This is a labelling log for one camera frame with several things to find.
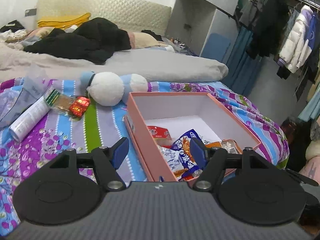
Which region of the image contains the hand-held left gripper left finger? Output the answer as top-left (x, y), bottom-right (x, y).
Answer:
top-left (47, 137), bottom-right (130, 191)

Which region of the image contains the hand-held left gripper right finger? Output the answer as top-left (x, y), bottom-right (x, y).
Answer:
top-left (189, 137), bottom-right (272, 190)

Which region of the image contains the blue white snack packet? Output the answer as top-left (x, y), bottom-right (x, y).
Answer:
top-left (171, 129), bottom-right (208, 181)

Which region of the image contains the orange snack packet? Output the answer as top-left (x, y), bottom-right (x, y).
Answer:
top-left (204, 138), bottom-right (243, 156)

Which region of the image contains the pink cardboard box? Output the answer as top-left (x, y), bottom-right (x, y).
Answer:
top-left (126, 92), bottom-right (262, 188)

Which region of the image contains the pink printed cloth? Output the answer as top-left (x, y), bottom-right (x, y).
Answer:
top-left (298, 159), bottom-right (320, 181)

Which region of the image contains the clear white blue packet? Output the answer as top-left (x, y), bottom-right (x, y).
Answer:
top-left (157, 146), bottom-right (181, 173)

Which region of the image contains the small red foil packet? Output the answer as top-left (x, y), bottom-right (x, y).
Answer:
top-left (68, 96), bottom-right (91, 118)

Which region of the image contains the white blue plush toy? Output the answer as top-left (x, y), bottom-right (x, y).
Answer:
top-left (80, 71), bottom-right (149, 107)

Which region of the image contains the green gold snack packet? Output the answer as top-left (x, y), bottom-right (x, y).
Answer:
top-left (44, 87), bottom-right (76, 113)

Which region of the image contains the grey duvet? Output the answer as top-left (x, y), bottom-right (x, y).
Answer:
top-left (0, 41), bottom-right (229, 83)

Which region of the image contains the blue curtain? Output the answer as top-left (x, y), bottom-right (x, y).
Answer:
top-left (221, 27), bottom-right (262, 97)

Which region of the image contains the white tube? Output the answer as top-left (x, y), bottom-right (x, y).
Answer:
top-left (9, 97), bottom-right (51, 142)

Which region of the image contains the blue board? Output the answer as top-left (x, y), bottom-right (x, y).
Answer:
top-left (199, 33), bottom-right (231, 62)

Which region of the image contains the beige pillow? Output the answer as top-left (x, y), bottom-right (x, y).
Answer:
top-left (127, 31), bottom-right (163, 49)

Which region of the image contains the clear printed plastic bag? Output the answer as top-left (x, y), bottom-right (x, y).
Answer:
top-left (0, 64), bottom-right (48, 128)

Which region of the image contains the black fleece garment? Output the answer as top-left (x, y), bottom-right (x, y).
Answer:
top-left (23, 17), bottom-right (132, 65)

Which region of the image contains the white puffer jacket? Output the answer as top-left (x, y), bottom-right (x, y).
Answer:
top-left (278, 4), bottom-right (315, 74)

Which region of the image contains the long black coat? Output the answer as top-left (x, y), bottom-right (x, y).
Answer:
top-left (246, 0), bottom-right (291, 60)

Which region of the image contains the yellow blanket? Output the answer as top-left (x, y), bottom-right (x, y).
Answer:
top-left (37, 13), bottom-right (91, 30)

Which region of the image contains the cream quilted headboard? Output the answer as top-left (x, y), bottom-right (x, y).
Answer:
top-left (37, 0), bottom-right (172, 38)

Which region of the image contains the grey white wardrobe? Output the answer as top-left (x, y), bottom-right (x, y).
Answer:
top-left (164, 0), bottom-right (247, 63)

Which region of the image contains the grey striped jacket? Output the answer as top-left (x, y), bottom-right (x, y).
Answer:
top-left (238, 0), bottom-right (267, 27)

